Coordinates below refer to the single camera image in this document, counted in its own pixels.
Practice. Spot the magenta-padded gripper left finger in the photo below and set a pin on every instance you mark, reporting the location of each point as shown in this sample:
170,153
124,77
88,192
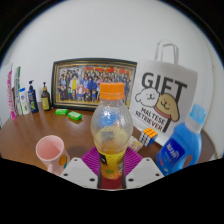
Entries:
78,170

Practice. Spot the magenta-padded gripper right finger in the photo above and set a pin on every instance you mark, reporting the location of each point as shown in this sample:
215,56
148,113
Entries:
143,170

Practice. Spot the orange-capped juice bottle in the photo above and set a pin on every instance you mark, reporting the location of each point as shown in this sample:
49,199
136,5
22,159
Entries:
111,126

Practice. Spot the small snack packet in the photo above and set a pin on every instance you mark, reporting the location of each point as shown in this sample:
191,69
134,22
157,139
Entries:
135,144

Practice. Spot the puzzle cube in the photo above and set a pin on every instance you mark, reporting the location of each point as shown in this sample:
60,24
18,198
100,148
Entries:
148,136

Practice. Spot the pink mug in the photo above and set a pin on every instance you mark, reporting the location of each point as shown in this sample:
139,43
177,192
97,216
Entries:
50,151

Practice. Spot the blue detergent bottle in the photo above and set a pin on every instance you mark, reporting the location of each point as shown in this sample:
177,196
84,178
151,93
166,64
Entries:
181,146

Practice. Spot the green packet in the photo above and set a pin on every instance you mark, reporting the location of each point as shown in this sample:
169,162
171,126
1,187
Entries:
74,115
61,112

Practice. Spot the dark blue pump bottle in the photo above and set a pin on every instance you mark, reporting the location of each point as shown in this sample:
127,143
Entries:
33,100

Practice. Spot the white lotion bottle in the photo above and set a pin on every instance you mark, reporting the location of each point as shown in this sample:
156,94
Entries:
24,103

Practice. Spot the framed group picture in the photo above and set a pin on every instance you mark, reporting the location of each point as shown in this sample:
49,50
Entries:
80,83

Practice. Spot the white paper gift bag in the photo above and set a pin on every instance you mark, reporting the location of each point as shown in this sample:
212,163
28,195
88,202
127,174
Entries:
163,83

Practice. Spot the pink and white box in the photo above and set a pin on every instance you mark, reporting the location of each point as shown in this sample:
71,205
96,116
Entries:
11,96

